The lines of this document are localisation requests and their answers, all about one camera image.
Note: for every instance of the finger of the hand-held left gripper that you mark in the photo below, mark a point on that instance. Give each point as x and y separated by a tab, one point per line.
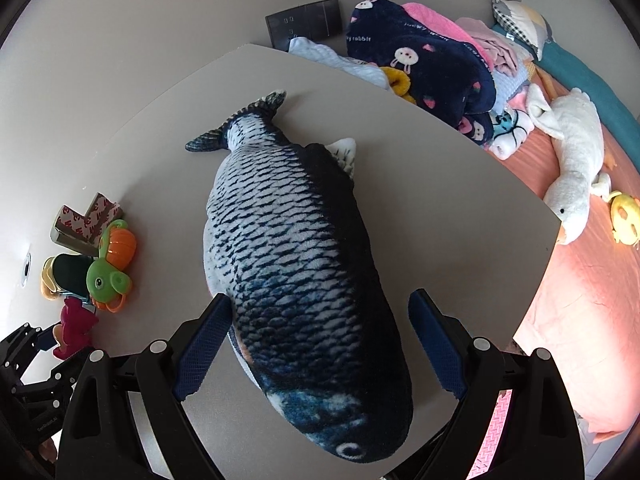
45	337
62	372

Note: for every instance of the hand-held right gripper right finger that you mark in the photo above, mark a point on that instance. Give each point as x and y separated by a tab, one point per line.
436	347

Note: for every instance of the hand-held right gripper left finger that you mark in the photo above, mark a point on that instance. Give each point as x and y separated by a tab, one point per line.
205	347

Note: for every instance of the pink plastic toy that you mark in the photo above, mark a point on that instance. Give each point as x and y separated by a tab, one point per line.
75	322

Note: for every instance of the blue grey fish plush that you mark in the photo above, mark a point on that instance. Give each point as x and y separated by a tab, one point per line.
290	260

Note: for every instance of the cream plastic cup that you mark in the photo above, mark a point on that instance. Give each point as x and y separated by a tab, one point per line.
48	275

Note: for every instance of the teal plastic toy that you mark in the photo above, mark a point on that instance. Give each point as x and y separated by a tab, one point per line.
72	275

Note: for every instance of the green and orange plastic toy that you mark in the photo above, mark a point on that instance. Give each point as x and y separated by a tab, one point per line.
102	280

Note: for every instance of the pink foam floor mat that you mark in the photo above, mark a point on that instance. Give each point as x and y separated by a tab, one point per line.
495	435

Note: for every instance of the grey holder with patterned tape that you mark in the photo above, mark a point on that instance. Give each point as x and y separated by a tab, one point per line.
75	222

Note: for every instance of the pink bed sheet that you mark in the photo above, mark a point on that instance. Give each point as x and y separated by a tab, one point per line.
585	310

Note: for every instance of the white cartoon printed cloth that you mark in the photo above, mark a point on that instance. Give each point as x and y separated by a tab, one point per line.
510	132

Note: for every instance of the yellow chick plush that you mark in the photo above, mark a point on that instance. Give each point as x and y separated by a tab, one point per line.
627	220

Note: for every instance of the white goose plush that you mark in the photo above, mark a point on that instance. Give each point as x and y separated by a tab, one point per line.
575	145

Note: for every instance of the light blue quilt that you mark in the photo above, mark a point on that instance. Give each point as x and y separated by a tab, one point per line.
512	82

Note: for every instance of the navy printed blanket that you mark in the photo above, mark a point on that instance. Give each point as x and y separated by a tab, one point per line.
430	60

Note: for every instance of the light blue blanket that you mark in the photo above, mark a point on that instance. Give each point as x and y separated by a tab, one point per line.
335	62

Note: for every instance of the pale pink cloth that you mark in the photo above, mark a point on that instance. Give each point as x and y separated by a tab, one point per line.
495	47

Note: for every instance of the teal pillow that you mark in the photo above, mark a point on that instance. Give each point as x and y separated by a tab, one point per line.
595	85

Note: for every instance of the pink fleece blanket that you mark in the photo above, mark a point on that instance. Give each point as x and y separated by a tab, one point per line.
440	22

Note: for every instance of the patchwork pillow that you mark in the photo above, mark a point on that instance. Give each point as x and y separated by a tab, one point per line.
522	22

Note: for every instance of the round metal wall fitting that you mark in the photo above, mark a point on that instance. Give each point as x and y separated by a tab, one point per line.
25	270

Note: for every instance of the black wall panel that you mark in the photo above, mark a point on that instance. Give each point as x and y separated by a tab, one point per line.
305	20

